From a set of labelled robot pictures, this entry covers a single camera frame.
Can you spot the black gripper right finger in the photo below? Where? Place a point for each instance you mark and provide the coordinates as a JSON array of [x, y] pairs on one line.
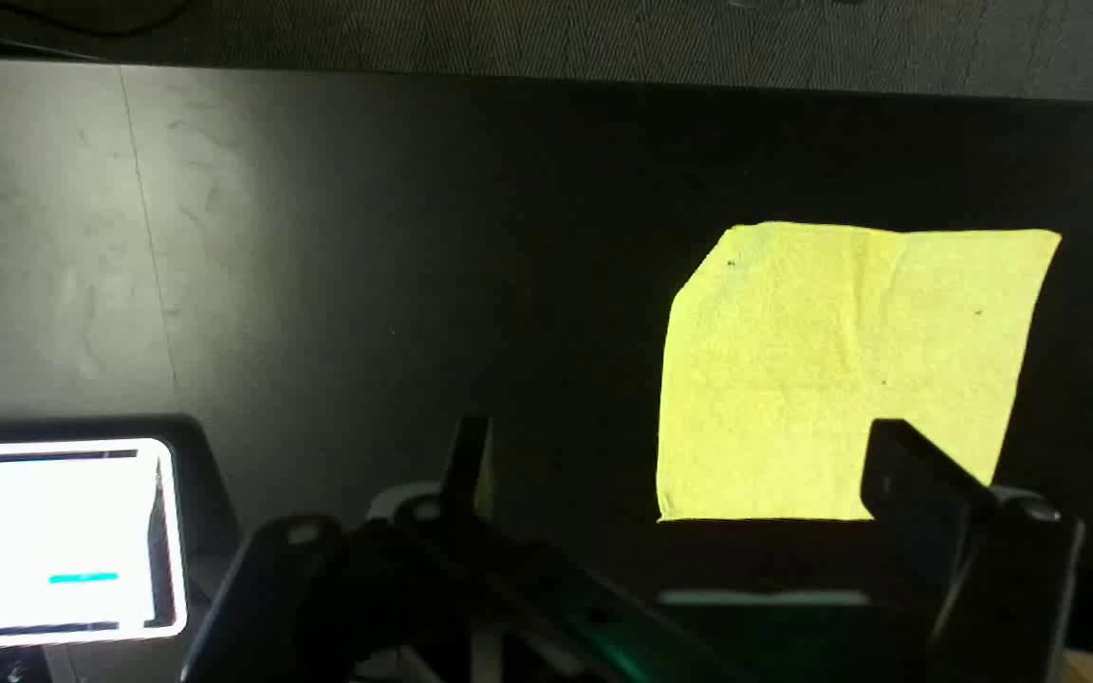
[[982, 575]]

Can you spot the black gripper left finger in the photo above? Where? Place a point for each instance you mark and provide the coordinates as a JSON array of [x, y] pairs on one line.
[[435, 594]]

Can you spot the yellow microfiber towel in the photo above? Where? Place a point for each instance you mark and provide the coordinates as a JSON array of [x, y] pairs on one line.
[[796, 338]]

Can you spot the tablet with lit screen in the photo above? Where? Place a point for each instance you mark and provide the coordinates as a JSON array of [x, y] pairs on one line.
[[113, 531]]

